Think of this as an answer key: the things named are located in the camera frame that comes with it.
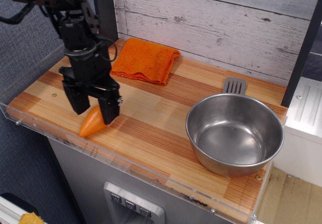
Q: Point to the black right upright post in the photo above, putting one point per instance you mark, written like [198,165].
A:
[303,55]

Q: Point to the orange toy carrot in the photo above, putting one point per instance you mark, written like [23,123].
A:
[93,123]

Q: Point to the folded orange cloth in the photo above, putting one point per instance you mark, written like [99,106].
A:
[145,61]

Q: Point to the grey toy spatula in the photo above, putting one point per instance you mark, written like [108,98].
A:
[234,86]

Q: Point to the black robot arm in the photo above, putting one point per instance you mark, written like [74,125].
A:
[74,21]

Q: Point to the black upright post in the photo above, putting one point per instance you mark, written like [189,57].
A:
[303,55]
[106,11]

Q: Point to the black left upright post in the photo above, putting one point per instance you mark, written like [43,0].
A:
[106,11]

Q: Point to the grey toy fridge cabinet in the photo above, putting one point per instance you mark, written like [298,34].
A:
[86,177]

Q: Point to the white rail with black base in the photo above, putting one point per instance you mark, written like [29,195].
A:
[12,208]

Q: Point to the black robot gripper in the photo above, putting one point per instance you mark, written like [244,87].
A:
[89,76]

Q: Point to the clear acrylic table guard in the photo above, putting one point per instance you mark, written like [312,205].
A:
[148,140]

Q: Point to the white aluminium frame block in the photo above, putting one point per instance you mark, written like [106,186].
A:
[300,155]

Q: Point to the stainless steel bowl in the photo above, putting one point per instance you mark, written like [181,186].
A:
[234,135]

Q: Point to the silver dispenser button panel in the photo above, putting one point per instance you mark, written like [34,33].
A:
[127,207]

